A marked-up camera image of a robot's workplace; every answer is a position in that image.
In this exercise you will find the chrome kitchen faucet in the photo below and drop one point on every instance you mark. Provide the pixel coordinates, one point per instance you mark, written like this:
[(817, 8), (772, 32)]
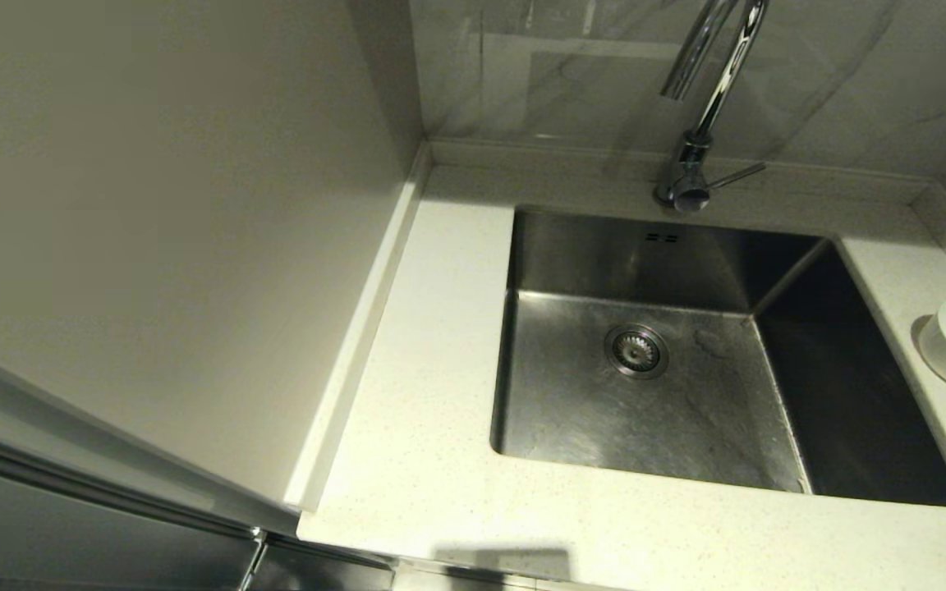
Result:
[(689, 179)]

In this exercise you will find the stainless steel sink basin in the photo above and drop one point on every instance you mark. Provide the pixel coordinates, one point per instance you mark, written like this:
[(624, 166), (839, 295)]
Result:
[(571, 410)]

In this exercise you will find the grey tall cabinet door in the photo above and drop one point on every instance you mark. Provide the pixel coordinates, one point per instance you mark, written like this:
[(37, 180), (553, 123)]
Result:
[(71, 542)]

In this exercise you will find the grey under-counter cabinet front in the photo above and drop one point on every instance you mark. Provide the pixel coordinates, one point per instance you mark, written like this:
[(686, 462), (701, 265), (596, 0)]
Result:
[(317, 570)]

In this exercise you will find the beige tall cabinet side panel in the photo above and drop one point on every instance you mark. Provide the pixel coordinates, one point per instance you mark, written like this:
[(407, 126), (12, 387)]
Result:
[(153, 246)]

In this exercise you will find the round metal drain strainer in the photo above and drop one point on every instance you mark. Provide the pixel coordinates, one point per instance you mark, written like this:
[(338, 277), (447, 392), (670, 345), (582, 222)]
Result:
[(636, 350)]

